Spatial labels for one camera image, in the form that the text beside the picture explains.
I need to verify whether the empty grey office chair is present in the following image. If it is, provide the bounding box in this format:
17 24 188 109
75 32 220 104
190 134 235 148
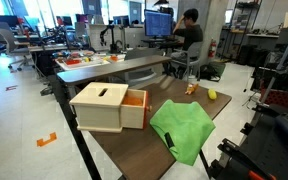
0 27 33 72

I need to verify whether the orange plush rabbit toy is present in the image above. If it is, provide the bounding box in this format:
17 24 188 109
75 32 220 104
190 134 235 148
184 82 200 96

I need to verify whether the grey metal pole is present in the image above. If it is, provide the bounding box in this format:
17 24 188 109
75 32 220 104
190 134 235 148
259 14 288 104

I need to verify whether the computer monitor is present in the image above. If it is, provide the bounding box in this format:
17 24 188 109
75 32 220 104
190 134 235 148
143 8 174 38

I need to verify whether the light wooden chest box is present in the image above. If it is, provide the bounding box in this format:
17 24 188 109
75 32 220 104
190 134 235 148
69 82 130 134

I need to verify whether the red fire extinguisher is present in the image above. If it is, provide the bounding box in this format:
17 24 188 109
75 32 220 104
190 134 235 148
207 38 218 60

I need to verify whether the wooden drawer with red front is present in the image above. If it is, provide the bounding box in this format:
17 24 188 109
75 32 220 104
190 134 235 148
120 89 154 130

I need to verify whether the dark wooden desk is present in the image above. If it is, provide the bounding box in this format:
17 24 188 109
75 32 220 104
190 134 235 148
56 54 173 88

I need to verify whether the grey office chair with person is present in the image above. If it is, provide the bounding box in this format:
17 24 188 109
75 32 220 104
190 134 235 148
169 41 204 83

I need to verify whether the green microfibre cloth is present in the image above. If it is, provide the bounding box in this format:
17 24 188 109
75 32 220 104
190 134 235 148
149 99 217 167

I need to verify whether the metal shelf rack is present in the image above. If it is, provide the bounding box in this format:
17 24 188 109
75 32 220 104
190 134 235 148
221 0 262 63

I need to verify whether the red crate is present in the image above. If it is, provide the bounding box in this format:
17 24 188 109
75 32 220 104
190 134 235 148
260 88 288 108

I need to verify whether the black backpack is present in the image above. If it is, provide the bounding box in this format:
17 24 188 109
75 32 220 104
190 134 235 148
199 64 220 82

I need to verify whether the white tray with toys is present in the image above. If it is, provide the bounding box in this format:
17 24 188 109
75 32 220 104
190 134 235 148
55 49 112 72

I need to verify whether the seated person in dark shirt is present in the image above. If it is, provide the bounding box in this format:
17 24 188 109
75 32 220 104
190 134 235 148
171 8 205 63

